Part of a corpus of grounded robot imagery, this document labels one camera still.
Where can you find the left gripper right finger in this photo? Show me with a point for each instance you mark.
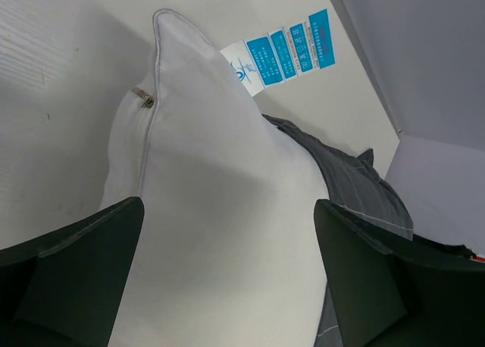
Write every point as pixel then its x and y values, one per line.
pixel 391 291

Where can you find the white pillow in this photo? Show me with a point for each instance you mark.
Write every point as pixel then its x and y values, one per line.
pixel 192 157

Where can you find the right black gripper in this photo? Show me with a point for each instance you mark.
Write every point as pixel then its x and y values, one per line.
pixel 457 250

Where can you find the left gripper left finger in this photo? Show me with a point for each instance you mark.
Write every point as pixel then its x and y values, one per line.
pixel 64 288

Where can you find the dark grey checked pillowcase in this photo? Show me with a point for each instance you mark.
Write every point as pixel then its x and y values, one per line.
pixel 360 188

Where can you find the blue white care label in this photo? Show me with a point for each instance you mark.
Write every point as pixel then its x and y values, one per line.
pixel 283 54

